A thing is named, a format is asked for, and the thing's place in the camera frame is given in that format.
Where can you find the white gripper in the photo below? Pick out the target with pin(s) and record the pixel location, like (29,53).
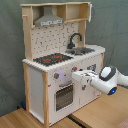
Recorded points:
(85,77)

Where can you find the white oven door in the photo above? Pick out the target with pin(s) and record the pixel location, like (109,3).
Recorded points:
(61,99)

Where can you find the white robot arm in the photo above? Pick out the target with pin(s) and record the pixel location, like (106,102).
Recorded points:
(106,81)

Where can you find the wooden toy kitchen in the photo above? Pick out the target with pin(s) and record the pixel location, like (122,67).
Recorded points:
(46,40)

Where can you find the red right stove knob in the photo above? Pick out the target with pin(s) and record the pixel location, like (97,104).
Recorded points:
(74,68)

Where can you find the red stove knob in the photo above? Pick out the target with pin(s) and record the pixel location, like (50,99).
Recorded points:
(56,75)
(74,68)

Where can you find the grey toy ice dispenser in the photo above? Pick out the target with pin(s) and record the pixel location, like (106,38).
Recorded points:
(92,67)

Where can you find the white cupboard door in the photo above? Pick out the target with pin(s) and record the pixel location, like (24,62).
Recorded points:
(87,92)

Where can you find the grey toy sink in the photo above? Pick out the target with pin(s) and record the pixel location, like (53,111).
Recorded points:
(79,51)

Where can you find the red left stove knob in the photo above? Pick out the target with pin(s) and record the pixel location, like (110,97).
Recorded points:
(56,75)

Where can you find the black toy faucet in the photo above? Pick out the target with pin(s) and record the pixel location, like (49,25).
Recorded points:
(72,40)

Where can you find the black toy stovetop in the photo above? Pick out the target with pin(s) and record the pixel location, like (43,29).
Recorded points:
(52,59)

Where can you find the grey range hood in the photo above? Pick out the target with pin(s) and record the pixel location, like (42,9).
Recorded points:
(48,18)

